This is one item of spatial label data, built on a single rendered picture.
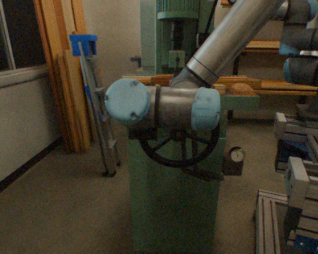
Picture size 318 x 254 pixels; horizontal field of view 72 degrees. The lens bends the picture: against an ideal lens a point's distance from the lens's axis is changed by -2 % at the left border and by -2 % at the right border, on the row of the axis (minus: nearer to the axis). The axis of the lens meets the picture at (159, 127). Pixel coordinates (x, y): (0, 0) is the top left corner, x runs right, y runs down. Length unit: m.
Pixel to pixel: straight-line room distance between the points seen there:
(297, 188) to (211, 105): 0.41
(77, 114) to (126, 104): 2.02
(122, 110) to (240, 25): 0.28
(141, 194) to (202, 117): 0.83
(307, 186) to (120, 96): 0.54
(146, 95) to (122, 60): 3.16
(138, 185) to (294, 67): 0.90
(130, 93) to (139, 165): 0.72
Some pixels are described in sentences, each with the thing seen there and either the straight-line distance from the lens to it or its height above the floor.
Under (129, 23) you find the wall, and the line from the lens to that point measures 3.47.
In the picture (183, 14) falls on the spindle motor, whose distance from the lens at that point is 0.98.
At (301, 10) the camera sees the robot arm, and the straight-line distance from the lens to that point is 0.97.
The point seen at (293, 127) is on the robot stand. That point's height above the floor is 0.75.
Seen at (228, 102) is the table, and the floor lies 0.87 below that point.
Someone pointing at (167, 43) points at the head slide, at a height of 1.10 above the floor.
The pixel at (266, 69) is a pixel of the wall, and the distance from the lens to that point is 3.55.
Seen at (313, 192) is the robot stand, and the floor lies 0.74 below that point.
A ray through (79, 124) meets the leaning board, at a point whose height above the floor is 0.32.
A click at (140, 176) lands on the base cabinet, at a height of 0.51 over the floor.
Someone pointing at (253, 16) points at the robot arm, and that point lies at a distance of 0.50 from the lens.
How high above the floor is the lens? 1.11
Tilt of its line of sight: 21 degrees down
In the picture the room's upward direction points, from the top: straight up
